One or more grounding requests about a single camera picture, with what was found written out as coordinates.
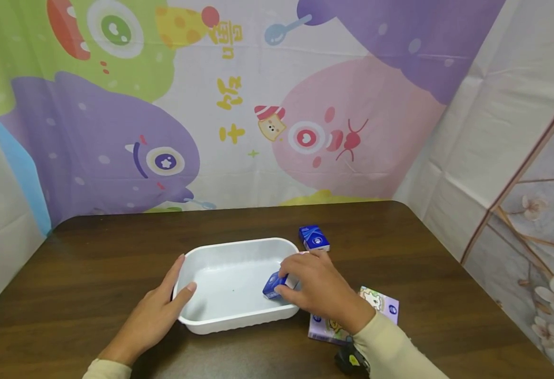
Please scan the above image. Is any person's left forearm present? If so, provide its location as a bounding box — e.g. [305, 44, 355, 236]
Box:
[82, 358, 134, 379]

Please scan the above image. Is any person's right forearm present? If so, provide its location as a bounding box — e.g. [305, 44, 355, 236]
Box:
[352, 311, 451, 379]

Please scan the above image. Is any white plastic tray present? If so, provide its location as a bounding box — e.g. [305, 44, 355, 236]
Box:
[172, 237, 306, 336]

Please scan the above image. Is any purple cartoon print packet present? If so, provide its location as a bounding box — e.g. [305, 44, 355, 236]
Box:
[307, 285, 400, 346]

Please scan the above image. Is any person's right hand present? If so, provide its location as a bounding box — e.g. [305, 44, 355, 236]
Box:
[274, 250, 377, 336]

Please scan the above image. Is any black wrist band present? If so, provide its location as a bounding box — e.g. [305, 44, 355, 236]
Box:
[334, 336, 371, 376]

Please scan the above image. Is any person's left hand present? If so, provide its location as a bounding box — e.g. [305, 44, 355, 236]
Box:
[98, 254, 197, 367]

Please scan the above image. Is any small blue box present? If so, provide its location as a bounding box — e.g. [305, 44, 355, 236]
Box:
[262, 271, 301, 301]
[298, 225, 331, 253]

